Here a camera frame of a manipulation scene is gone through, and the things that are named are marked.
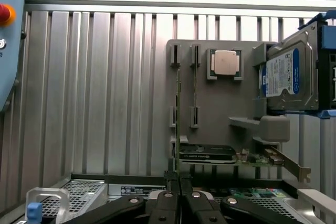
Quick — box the green expansion card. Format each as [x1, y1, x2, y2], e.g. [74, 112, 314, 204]
[178, 144, 312, 183]

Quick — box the open PC case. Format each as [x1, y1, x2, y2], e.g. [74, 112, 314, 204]
[25, 173, 336, 224]

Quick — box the grey parts rack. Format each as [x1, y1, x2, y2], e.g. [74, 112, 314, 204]
[166, 39, 291, 180]

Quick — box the clear plastic latch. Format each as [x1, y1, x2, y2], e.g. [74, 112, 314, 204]
[25, 186, 71, 224]

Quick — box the small blue plastic clip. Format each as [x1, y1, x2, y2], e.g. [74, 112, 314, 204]
[27, 201, 43, 222]

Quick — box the silver CPU chip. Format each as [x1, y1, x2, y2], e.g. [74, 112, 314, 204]
[209, 49, 243, 78]

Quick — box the hard disk with blue label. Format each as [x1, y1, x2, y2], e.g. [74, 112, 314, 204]
[258, 30, 320, 112]

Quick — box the blue disk caddy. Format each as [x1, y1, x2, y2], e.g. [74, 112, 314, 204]
[297, 10, 336, 120]

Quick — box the grey-blue teach pendant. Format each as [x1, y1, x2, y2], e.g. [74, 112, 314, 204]
[0, 0, 29, 115]

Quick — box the red emergency stop button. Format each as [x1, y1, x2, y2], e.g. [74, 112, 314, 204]
[0, 3, 16, 27]

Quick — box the aluminium frame rail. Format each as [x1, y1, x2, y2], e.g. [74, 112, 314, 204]
[25, 0, 336, 18]

